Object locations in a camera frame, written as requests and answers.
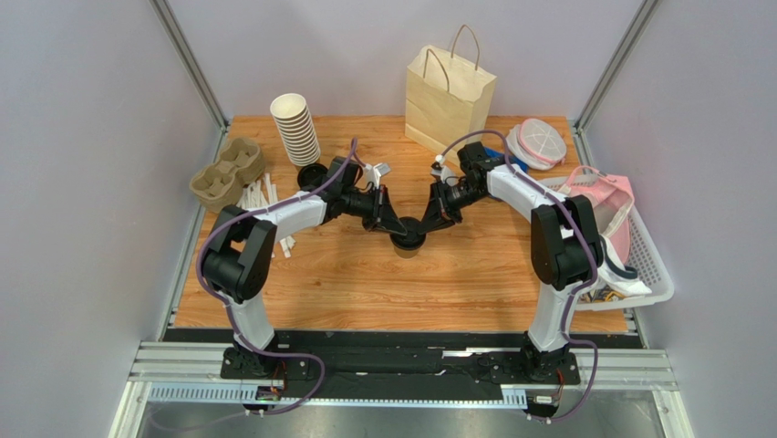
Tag stack of black lids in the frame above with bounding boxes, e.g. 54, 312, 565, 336
296, 162, 328, 192

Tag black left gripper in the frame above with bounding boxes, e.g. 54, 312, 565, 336
341, 185, 406, 236

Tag white plastic basket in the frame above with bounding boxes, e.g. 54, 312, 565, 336
541, 177, 675, 311

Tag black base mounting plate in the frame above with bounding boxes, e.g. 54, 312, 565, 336
215, 328, 582, 402

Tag single paper cup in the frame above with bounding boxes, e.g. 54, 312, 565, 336
394, 245, 422, 259

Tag cardboard cup carrier stack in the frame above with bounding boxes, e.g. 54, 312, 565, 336
189, 137, 266, 213

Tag white garment in basket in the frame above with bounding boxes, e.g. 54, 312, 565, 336
579, 236, 652, 303

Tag white pink mesh pouches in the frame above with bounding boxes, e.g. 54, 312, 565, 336
506, 118, 567, 171

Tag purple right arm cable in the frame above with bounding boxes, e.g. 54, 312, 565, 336
438, 130, 601, 424

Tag pink mesh bag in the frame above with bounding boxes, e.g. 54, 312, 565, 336
557, 165, 635, 264

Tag brown paper bag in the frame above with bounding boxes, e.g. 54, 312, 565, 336
405, 45, 497, 155

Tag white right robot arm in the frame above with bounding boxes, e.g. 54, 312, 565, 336
418, 142, 604, 381

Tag stack of paper cups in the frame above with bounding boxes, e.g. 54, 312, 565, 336
270, 93, 321, 167

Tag aluminium frame rail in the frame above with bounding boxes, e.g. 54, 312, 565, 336
109, 342, 694, 437

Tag blue cloth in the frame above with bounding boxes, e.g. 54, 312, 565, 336
504, 155, 529, 173

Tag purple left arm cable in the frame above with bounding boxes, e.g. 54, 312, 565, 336
148, 137, 359, 426

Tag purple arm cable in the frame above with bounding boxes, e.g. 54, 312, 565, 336
148, 137, 359, 426
438, 130, 601, 424

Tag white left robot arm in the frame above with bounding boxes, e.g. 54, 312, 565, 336
197, 156, 409, 357

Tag pile of wrapped straws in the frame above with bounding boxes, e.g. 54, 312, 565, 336
237, 172, 296, 258

